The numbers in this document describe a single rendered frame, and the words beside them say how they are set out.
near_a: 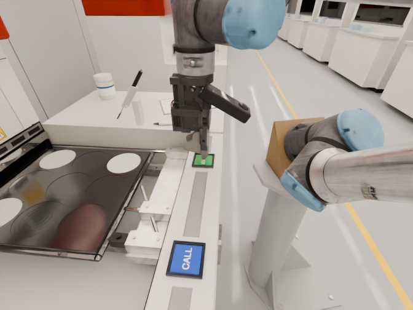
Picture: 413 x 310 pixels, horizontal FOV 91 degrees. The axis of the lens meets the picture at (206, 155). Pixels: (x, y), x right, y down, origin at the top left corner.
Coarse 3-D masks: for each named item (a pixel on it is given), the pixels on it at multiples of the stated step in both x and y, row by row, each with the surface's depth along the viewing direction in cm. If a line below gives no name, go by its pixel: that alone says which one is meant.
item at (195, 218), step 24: (216, 144) 61; (192, 168) 52; (216, 168) 52; (192, 192) 45; (216, 192) 45; (192, 216) 40; (216, 216) 40; (168, 240) 36; (192, 240) 36; (216, 240) 36; (168, 288) 30; (192, 288) 30
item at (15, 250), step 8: (0, 248) 40; (16, 248) 40; (24, 248) 40; (32, 248) 40; (40, 248) 40; (48, 256) 40; (56, 256) 40; (64, 256) 39; (72, 256) 39; (80, 256) 39; (88, 256) 39
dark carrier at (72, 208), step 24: (72, 168) 61; (96, 168) 61; (0, 192) 53; (24, 192) 53; (48, 192) 53; (72, 192) 53; (96, 192) 53; (120, 192) 53; (24, 216) 47; (48, 216) 47; (72, 216) 47; (96, 216) 47; (0, 240) 42; (24, 240) 42; (48, 240) 42; (72, 240) 42; (96, 240) 42
